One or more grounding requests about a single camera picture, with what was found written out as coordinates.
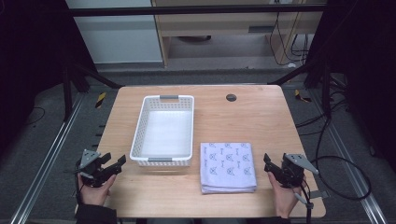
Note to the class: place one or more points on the black metal stand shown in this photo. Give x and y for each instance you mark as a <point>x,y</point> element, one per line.
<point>326,90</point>
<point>67,93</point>

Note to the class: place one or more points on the black metal frame bar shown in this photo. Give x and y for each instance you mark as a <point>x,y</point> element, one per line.
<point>186,11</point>

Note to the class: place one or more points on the folded lilac patterned cloth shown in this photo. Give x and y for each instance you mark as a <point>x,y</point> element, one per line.
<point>229,169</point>

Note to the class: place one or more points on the person's left hand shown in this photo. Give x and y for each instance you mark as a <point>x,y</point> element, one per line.
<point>95,194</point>

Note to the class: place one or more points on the light wooden desk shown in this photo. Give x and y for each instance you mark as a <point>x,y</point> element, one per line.
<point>218,23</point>

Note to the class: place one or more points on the black curtain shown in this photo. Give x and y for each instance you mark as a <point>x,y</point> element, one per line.
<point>31,62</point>
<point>367,62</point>

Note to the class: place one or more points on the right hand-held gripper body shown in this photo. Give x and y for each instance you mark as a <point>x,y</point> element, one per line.
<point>292,174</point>

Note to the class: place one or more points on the yellow black striped tape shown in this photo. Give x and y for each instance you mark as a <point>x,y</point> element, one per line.
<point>301,97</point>
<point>100,100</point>

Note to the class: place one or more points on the aluminium floor rail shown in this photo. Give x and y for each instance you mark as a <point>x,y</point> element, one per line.
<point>46,155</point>
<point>346,155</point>

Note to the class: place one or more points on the white plastic basket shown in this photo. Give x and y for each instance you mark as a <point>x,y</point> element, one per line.
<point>165,137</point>

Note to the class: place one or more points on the white cabinet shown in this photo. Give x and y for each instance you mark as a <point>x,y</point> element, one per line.
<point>118,39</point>

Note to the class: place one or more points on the person's right hand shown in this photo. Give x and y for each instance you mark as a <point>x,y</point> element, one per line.
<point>285,199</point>

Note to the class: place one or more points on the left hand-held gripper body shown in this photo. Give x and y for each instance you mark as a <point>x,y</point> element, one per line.
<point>90,169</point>

